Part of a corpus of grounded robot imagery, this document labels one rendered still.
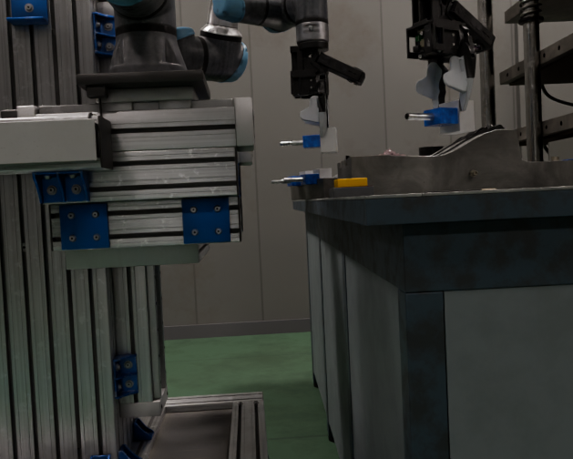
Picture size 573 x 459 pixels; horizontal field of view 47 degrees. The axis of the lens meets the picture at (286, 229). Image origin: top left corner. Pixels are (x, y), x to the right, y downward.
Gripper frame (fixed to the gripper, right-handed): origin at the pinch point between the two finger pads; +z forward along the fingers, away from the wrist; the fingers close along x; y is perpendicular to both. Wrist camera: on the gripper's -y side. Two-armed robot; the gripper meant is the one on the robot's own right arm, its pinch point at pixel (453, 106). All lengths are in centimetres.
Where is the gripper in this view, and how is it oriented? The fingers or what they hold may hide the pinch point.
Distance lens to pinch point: 121.0
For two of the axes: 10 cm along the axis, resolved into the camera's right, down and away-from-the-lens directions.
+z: 0.4, 10.0, 0.4
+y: -8.7, 0.6, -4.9
